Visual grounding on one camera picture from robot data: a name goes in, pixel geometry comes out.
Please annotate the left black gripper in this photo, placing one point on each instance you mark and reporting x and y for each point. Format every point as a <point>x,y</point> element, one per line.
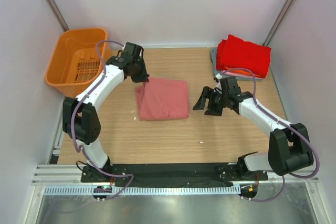
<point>143,77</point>

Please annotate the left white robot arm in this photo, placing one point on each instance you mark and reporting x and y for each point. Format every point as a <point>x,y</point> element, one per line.
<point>80,114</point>

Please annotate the light pink folded t shirt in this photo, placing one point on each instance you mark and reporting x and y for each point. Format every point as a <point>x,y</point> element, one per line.
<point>237,75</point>

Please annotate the red folded t shirt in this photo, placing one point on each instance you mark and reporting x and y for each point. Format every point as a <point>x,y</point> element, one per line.
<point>234,52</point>

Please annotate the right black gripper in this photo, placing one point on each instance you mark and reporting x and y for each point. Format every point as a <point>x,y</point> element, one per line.
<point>207,93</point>

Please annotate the grey folded t shirt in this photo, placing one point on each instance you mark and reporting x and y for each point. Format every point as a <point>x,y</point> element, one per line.
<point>217,73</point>

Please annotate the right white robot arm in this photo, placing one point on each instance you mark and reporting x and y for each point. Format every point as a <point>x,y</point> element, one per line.
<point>289,148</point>

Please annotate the orange plastic basket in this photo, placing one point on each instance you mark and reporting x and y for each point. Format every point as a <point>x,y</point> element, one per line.
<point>75,63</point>

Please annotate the aluminium frame rail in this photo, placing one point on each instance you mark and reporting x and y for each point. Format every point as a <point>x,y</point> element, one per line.
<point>61,174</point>

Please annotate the white slotted cable duct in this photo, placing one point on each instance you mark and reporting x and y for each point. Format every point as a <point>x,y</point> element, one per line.
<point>104,190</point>

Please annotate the orange folded t shirt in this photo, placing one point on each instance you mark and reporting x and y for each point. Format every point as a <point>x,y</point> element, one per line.
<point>244,71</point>

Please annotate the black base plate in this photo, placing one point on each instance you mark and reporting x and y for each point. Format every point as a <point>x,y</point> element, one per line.
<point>184,174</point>

